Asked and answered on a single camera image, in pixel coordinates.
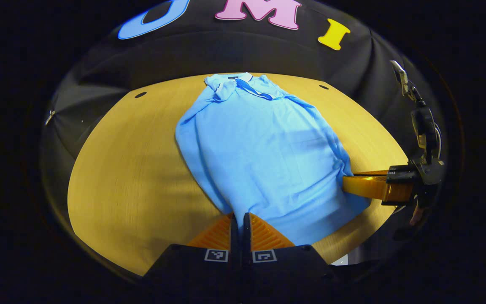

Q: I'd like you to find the light blue T-shirt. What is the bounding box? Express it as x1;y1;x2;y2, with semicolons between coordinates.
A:
175;73;372;246

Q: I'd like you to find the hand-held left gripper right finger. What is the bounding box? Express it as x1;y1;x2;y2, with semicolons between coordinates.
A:
243;212;340;296

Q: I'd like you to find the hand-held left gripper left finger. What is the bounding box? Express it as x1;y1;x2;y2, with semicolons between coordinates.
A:
142;213;240;296

